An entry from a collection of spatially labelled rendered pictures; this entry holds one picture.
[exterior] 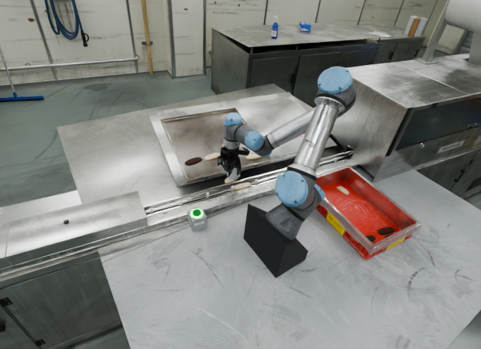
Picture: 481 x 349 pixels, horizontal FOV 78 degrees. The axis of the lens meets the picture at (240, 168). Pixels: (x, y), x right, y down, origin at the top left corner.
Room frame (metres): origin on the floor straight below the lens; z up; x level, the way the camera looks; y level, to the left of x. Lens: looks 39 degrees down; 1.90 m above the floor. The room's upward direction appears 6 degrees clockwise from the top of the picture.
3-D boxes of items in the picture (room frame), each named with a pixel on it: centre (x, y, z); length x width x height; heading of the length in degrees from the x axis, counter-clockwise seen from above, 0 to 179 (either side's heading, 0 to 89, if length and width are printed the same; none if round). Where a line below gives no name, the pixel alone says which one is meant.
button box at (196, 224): (0.90, 0.18, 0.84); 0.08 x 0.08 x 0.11; 30
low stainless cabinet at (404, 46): (5.33, -2.05, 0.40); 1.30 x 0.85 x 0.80; 120
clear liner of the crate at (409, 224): (1.07, -0.59, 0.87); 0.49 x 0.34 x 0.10; 32
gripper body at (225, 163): (1.11, 0.06, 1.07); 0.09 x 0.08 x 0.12; 138
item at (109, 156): (1.66, 0.15, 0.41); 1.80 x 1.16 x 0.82; 127
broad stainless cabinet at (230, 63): (3.94, -0.54, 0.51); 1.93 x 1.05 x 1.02; 120
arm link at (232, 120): (1.11, 0.05, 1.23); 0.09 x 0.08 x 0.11; 48
